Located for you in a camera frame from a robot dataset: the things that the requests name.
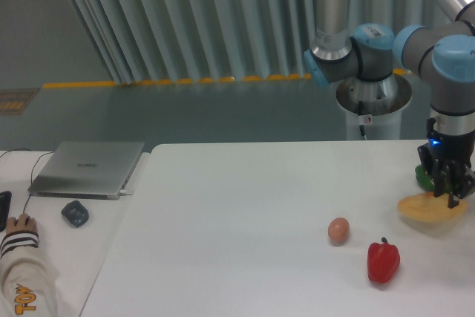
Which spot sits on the dark grey small case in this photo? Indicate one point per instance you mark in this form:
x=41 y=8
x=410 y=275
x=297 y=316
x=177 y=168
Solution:
x=75 y=214

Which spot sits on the red bell pepper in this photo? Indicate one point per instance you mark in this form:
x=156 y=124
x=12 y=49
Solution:
x=383 y=260

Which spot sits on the green bell pepper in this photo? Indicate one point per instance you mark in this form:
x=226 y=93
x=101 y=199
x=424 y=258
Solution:
x=424 y=180

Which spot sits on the white usb dongle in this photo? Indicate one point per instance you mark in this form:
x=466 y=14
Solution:
x=125 y=193

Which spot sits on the person's hand on mouse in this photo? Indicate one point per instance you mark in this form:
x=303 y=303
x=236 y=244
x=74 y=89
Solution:
x=23 y=223

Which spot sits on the white pleated curtain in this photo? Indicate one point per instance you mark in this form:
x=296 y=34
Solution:
x=212 y=39

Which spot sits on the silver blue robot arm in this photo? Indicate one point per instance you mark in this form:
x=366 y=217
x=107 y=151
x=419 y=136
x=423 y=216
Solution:
x=443 y=58

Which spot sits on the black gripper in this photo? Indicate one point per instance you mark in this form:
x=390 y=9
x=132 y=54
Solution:
x=446 y=156

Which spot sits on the brown egg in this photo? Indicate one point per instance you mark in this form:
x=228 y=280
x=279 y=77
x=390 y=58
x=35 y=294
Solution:
x=338 y=230

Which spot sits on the cream striped sleeve forearm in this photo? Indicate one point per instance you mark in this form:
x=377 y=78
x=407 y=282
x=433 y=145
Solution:
x=27 y=283

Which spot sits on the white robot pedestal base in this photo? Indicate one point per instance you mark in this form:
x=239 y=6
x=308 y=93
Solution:
x=373 y=110

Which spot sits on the silver closed laptop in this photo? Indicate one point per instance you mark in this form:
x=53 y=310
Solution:
x=94 y=170

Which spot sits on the black keyboard edge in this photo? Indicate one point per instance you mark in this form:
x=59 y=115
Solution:
x=5 y=200

